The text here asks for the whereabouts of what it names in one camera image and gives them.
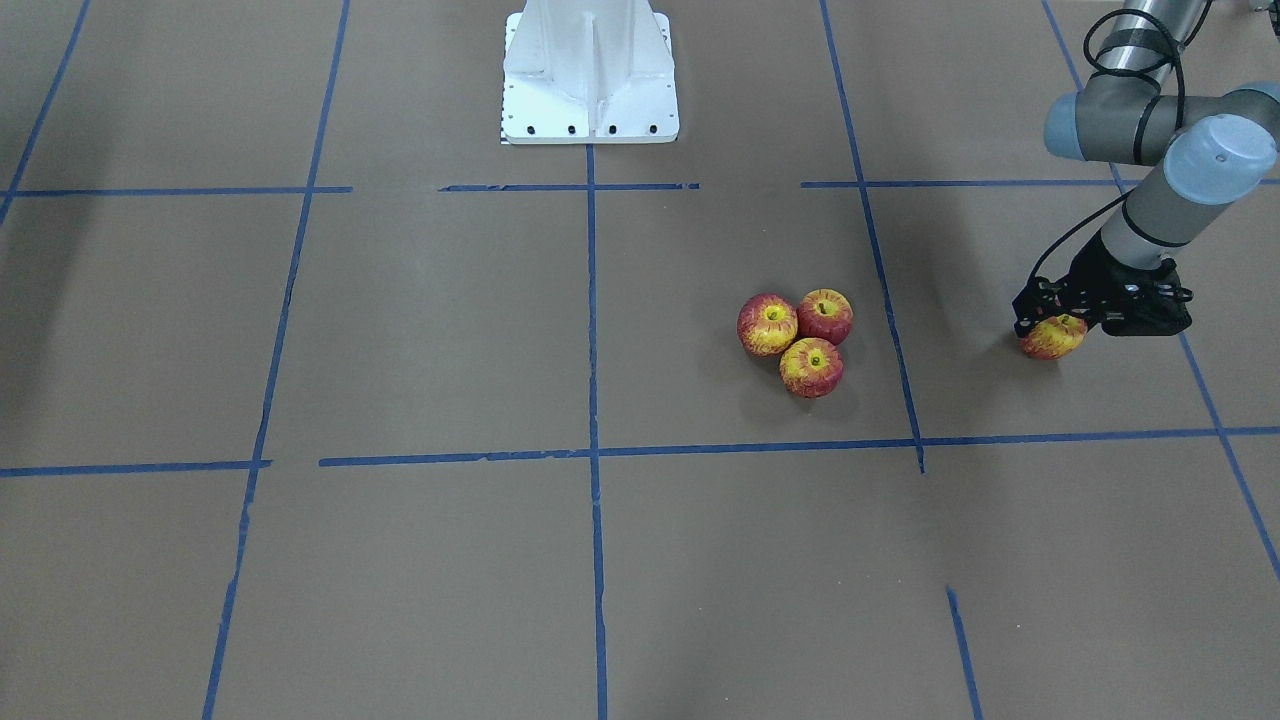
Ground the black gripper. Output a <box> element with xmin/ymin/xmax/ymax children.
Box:
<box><xmin>1012</xmin><ymin>233</ymin><xmax>1165</xmax><ymax>340</ymax></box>

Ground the lone red yellow apple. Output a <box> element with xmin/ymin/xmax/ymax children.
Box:
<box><xmin>1019</xmin><ymin>314</ymin><xmax>1089</xmax><ymax>360</ymax></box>

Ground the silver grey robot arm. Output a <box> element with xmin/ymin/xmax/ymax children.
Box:
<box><xmin>1012</xmin><ymin>1</ymin><xmax>1279</xmax><ymax>345</ymax></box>

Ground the red yellow apple rear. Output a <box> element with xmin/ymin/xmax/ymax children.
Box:
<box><xmin>796</xmin><ymin>288</ymin><xmax>855</xmax><ymax>346</ymax></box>

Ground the red yellow apple front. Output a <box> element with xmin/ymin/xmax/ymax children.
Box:
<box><xmin>778</xmin><ymin>338</ymin><xmax>845</xmax><ymax>398</ymax></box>

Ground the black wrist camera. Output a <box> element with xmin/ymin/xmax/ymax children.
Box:
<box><xmin>1101</xmin><ymin>258</ymin><xmax>1194</xmax><ymax>337</ymax></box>

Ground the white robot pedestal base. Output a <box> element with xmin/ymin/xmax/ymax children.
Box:
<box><xmin>500</xmin><ymin>1</ymin><xmax>681</xmax><ymax>145</ymax></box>

